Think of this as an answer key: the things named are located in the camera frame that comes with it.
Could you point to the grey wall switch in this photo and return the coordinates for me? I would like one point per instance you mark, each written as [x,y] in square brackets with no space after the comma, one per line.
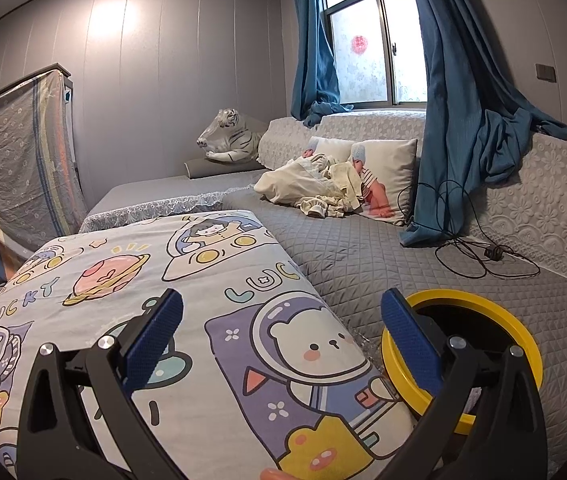
[546,72]

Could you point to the window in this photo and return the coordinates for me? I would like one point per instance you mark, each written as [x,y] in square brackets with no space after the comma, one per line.
[373,60]

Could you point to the large baby print pillow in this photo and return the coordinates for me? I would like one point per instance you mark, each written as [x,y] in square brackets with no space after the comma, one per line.
[393,170]

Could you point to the striped cloth covered wardrobe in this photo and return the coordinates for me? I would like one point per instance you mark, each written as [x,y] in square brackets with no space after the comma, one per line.
[18,170]

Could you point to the short blue curtain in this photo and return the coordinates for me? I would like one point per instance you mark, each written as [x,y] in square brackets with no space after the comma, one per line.
[313,60]

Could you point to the grey lace-trimmed bed sheet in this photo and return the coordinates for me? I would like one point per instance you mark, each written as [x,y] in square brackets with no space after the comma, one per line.
[143,200]

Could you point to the grey pillow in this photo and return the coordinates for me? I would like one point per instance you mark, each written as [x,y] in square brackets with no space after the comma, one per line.
[213,169]

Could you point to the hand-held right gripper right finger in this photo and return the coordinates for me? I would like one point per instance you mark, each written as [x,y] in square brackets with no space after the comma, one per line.
[411,345]

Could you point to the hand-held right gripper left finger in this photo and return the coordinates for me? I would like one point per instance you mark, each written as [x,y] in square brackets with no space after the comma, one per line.
[156,345]

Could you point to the red window sticker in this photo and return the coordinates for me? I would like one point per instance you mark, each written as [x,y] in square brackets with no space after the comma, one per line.
[358,44]

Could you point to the yellow rim trash bin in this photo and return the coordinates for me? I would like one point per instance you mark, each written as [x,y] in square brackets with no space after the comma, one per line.
[513,325]

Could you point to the white tiger plush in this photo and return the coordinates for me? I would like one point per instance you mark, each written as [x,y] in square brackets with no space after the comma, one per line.
[231,135]

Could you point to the long blue curtain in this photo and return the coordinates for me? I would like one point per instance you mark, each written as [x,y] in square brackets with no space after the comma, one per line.
[458,110]

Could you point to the cream cloth pile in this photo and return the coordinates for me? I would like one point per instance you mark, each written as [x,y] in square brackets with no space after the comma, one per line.
[293,180]

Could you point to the grey quilted bed cover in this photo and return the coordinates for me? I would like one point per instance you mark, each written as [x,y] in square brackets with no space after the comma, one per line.
[363,260]

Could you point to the small baby print pillow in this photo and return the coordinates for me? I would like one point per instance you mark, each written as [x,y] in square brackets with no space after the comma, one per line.
[333,147]

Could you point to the cartoon printed blanket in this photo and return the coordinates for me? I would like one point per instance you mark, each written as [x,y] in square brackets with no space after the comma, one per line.
[213,300]

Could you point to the white lace sofa cover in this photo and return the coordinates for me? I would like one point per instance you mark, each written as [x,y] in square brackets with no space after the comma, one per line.
[538,200]

